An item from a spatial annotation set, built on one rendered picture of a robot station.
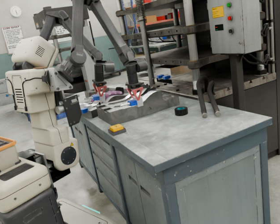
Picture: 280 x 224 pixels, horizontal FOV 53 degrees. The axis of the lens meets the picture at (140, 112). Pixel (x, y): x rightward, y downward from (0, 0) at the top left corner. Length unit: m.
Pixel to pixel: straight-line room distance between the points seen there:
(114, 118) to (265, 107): 1.41
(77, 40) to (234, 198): 1.14
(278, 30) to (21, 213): 2.28
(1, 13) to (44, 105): 7.45
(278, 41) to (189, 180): 1.68
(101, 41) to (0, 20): 2.96
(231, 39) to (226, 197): 1.01
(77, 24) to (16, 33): 7.36
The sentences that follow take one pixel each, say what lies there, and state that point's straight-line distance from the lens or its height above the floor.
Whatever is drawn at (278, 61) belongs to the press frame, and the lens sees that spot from 2.70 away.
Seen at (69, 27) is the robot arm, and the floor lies 1.42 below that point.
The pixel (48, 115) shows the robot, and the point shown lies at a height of 0.97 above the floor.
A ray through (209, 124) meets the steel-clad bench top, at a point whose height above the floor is 0.80.
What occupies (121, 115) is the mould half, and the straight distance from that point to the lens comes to 1.73.
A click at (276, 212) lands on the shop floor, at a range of 2.23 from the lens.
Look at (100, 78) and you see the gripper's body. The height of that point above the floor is 1.08.
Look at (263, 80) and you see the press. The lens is 2.58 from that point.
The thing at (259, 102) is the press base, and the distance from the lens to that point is 2.58.
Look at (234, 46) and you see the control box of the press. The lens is 1.98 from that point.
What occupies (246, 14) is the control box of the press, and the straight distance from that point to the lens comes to 1.94.
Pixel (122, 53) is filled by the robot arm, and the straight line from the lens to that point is 1.60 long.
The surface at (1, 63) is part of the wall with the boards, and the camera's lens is 8.85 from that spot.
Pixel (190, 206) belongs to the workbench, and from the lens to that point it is 1.41.
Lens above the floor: 1.34
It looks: 16 degrees down
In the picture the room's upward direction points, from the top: 10 degrees counter-clockwise
